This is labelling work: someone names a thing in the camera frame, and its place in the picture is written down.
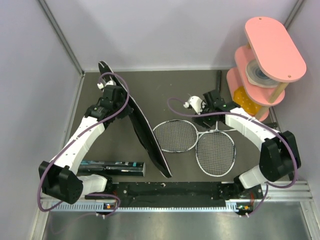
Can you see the black sport racket bag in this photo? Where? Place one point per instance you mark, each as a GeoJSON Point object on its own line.
{"type": "Point", "coordinates": [147, 138]}

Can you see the pink three-tier shelf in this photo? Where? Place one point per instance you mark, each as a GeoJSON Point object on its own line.
{"type": "Point", "coordinates": [269, 43]}

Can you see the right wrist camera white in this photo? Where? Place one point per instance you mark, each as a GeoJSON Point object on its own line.
{"type": "Point", "coordinates": [195, 103]}

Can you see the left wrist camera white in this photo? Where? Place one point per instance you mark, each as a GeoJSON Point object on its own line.
{"type": "Point", "coordinates": [103, 84]}

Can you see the tape roll on shelf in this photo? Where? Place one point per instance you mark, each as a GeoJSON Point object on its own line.
{"type": "Point", "coordinates": [256, 77]}

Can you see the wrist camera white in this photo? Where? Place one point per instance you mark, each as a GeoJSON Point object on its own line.
{"type": "Point", "coordinates": [103, 84]}
{"type": "Point", "coordinates": [195, 103]}

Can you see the yellow dotted plate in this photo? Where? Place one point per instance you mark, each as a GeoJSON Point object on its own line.
{"type": "Point", "coordinates": [241, 98]}

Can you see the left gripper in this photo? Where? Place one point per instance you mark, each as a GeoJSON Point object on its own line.
{"type": "Point", "coordinates": [127, 110]}

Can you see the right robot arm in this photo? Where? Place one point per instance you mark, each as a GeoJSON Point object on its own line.
{"type": "Point", "coordinates": [279, 154]}

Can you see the white badminton racket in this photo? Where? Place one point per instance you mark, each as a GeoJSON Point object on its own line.
{"type": "Point", "coordinates": [215, 150]}
{"type": "Point", "coordinates": [178, 136]}

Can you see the black shuttlecock tube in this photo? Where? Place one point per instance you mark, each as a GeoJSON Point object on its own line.
{"type": "Point", "coordinates": [118, 168]}

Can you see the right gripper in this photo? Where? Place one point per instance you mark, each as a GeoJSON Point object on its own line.
{"type": "Point", "coordinates": [200, 120]}

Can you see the aluminium frame rail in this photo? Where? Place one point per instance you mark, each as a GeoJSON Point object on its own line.
{"type": "Point", "coordinates": [103, 203]}

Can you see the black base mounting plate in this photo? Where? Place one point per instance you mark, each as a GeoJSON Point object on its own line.
{"type": "Point", "coordinates": [180, 194]}

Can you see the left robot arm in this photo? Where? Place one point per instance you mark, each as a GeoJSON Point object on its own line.
{"type": "Point", "coordinates": [59, 177]}

